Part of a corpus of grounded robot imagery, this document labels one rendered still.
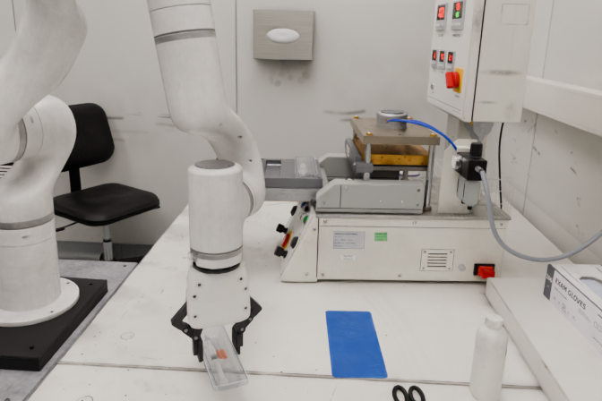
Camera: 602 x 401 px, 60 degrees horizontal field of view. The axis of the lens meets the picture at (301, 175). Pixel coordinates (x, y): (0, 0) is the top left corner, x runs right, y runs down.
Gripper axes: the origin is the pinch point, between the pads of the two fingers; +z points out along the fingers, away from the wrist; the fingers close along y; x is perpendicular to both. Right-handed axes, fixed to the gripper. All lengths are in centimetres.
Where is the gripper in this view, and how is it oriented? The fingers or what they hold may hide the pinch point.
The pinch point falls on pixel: (218, 345)
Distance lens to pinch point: 94.0
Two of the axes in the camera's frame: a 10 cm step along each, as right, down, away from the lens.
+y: 9.3, -0.7, 3.6
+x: -3.7, -2.6, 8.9
